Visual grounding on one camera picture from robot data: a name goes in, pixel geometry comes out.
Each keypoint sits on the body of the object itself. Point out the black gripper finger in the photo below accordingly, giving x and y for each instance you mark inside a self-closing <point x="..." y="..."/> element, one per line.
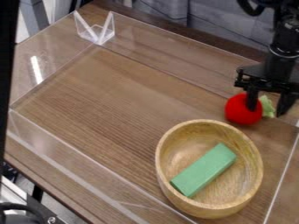
<point x="286" y="102"/>
<point x="252" y="98"/>

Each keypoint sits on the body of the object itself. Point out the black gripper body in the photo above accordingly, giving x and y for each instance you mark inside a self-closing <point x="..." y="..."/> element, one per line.
<point x="274" y="75"/>

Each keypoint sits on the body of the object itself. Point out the red plush fruit green leaves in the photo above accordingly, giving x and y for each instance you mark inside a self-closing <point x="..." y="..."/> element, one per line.
<point x="241" y="115"/>

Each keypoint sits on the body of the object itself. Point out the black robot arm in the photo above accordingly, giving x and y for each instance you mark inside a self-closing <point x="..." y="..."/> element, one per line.
<point x="286" y="21"/>

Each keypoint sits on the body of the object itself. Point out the green rectangular block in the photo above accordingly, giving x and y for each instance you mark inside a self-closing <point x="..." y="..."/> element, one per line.
<point x="198" y="174"/>

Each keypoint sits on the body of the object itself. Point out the oval wooden bowl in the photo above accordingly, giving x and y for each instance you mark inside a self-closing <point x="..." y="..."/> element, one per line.
<point x="184" y="144"/>

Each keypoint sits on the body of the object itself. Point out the clear acrylic tray walls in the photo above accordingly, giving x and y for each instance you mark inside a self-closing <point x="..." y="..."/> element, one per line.
<point x="102" y="84"/>

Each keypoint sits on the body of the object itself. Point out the grey table leg post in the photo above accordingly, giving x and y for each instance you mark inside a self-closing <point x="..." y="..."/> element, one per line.
<point x="34" y="15"/>

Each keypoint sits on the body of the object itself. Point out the black metal clamp bracket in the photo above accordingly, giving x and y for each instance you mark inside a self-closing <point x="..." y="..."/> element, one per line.
<point x="42" y="212"/>

